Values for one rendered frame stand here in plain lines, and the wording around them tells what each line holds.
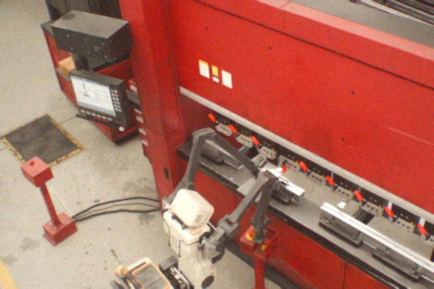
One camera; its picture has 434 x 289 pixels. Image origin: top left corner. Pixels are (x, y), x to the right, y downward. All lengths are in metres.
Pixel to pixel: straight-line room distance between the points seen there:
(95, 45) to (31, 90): 3.43
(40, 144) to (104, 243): 1.67
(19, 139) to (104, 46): 2.82
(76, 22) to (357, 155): 2.07
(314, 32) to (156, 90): 1.42
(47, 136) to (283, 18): 3.80
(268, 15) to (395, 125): 0.90
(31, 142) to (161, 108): 2.50
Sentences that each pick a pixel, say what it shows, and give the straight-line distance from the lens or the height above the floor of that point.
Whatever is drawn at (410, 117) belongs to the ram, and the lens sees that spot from 2.87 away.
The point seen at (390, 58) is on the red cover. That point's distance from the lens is 2.75.
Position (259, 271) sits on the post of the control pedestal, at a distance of 3.98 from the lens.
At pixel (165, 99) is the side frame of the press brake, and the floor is 1.36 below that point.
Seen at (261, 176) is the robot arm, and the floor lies 1.47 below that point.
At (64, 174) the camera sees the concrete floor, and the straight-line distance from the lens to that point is 5.73.
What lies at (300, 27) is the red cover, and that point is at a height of 2.23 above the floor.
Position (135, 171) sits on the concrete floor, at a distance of 5.54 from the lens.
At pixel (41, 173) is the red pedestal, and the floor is 0.78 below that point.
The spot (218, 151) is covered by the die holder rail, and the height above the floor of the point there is 0.94.
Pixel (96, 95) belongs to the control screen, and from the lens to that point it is 4.04.
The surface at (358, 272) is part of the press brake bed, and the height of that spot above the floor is 0.74.
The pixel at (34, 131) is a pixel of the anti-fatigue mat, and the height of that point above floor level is 0.01.
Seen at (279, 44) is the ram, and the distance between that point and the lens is 3.16.
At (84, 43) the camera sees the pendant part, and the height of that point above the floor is 1.86.
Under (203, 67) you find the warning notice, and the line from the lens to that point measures 3.76.
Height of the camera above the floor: 3.64
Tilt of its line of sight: 40 degrees down
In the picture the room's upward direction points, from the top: 5 degrees counter-clockwise
